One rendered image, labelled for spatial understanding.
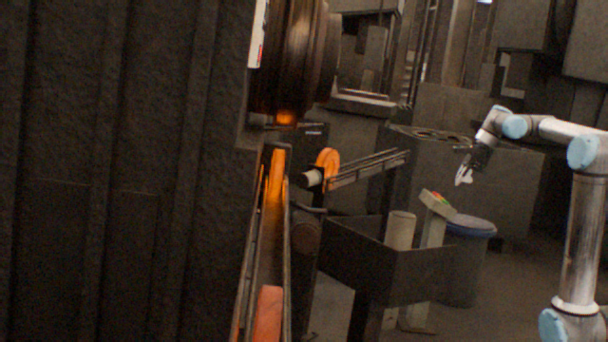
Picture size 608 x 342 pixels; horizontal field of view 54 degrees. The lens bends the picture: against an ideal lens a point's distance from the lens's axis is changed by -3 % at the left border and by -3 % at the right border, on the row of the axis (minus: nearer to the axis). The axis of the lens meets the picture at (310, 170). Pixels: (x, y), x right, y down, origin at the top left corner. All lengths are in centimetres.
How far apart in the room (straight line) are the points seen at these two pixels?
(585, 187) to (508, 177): 235
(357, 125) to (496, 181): 108
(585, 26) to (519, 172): 138
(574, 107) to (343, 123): 209
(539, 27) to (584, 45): 42
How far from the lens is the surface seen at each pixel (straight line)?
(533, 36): 542
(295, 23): 172
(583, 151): 205
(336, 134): 460
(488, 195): 435
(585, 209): 209
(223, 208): 150
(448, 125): 609
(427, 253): 145
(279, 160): 190
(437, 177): 410
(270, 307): 87
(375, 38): 435
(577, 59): 517
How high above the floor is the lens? 109
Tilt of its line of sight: 10 degrees down
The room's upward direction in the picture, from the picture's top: 9 degrees clockwise
